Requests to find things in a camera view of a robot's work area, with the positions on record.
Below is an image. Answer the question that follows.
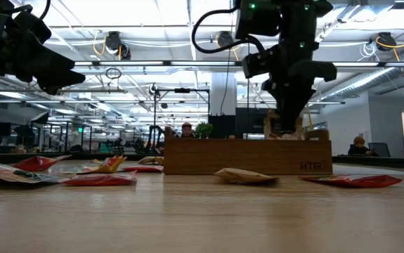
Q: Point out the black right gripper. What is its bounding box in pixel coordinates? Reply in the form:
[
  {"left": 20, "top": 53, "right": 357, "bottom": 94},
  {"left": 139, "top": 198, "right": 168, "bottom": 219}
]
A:
[{"left": 261, "top": 41, "right": 338, "bottom": 137}]

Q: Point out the red strawberry tea packet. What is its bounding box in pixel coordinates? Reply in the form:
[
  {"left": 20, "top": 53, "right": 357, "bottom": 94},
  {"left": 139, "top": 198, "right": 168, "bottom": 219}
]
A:
[
  {"left": 119, "top": 164, "right": 164, "bottom": 174},
  {"left": 62, "top": 171, "right": 138, "bottom": 188},
  {"left": 299, "top": 174, "right": 403, "bottom": 189},
  {"left": 11, "top": 154, "right": 73, "bottom": 173}
]

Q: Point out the wooden tea box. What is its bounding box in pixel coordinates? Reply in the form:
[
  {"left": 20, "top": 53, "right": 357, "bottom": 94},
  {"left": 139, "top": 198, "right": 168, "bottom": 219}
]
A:
[{"left": 163, "top": 126, "right": 334, "bottom": 176}]

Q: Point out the person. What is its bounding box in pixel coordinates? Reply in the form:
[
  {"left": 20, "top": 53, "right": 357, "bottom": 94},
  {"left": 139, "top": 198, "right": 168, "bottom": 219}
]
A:
[
  {"left": 348, "top": 136, "right": 378, "bottom": 157},
  {"left": 179, "top": 121, "right": 196, "bottom": 139}
]

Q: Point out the small potted plant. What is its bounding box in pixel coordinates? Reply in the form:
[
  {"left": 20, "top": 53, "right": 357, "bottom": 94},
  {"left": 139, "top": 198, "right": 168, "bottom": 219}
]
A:
[{"left": 195, "top": 122, "right": 214, "bottom": 139}]

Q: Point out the grey office chair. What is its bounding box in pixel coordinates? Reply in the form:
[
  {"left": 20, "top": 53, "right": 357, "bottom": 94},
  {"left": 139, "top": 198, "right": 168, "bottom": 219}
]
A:
[{"left": 367, "top": 141, "right": 392, "bottom": 158}]

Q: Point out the yellow hanging power cord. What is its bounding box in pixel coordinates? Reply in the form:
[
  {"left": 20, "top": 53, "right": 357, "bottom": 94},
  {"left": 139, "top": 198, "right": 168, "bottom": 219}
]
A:
[{"left": 303, "top": 82, "right": 315, "bottom": 133}]

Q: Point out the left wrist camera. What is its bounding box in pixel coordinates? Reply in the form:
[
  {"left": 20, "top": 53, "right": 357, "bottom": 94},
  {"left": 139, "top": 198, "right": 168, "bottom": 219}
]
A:
[{"left": 13, "top": 10, "right": 53, "bottom": 46}]

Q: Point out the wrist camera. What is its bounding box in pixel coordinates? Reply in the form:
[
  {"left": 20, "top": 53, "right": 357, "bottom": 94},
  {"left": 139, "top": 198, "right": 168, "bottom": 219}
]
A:
[
  {"left": 242, "top": 48, "right": 273, "bottom": 79},
  {"left": 13, "top": 10, "right": 53, "bottom": 46}
]

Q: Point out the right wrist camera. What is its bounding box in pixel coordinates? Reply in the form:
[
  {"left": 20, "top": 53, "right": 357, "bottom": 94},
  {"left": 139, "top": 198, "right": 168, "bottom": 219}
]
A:
[{"left": 242, "top": 48, "right": 273, "bottom": 79}]

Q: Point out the black ceiling cable reel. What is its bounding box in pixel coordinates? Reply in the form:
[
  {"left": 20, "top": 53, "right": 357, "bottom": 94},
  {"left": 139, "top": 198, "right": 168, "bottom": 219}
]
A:
[
  {"left": 376, "top": 31, "right": 398, "bottom": 53},
  {"left": 103, "top": 30, "right": 133, "bottom": 61},
  {"left": 216, "top": 30, "right": 235, "bottom": 51}
]

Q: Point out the silver ventilation duct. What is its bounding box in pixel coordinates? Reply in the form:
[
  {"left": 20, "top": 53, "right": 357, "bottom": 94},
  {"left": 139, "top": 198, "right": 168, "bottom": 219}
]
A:
[{"left": 319, "top": 52, "right": 404, "bottom": 103}]

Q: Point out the black gantry frame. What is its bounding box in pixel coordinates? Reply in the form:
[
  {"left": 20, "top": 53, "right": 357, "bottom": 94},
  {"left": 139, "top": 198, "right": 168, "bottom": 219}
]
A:
[{"left": 153, "top": 87, "right": 211, "bottom": 141}]

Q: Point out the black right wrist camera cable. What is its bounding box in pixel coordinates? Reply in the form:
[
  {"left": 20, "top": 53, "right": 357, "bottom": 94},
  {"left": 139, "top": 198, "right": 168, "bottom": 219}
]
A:
[{"left": 190, "top": 6, "right": 266, "bottom": 56}]

